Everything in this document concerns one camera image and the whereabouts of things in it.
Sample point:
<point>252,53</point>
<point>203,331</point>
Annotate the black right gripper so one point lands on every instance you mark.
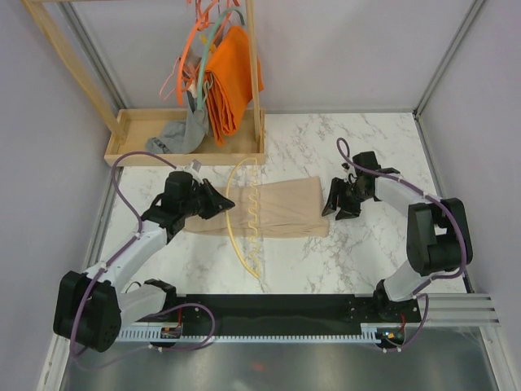
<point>348,210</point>

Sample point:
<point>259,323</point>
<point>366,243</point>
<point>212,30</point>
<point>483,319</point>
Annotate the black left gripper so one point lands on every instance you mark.
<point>217,204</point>

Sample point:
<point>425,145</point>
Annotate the beige trousers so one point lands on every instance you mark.
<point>288,209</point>

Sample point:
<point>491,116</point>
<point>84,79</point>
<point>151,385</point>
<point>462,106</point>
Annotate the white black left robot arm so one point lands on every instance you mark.
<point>93,306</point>

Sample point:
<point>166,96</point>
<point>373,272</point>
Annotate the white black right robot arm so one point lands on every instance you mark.
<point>438,242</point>

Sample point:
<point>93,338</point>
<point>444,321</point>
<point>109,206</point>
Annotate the pink thin hanger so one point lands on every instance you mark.
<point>169,85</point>

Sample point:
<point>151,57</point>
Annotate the orange plastic hanger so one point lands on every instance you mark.
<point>186,69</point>

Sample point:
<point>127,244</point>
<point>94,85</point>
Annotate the teal plastic hanger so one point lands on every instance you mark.
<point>204,59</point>

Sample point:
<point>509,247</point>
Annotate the grey garment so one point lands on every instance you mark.
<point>185,136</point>

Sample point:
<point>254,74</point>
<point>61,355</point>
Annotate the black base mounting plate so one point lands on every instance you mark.
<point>253,315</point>

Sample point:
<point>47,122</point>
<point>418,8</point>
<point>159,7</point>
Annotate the wooden clothes rack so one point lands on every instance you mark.
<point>131,128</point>

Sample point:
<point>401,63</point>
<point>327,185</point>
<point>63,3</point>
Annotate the orange cloth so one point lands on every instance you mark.
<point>230,74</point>

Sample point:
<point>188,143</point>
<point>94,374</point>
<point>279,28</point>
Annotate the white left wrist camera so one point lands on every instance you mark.
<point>193,169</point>

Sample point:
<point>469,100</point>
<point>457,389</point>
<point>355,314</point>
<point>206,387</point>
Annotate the grey slotted cable duct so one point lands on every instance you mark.
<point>147,332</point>

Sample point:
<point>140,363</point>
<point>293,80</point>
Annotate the aluminium frame rail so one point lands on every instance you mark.
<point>461,310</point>

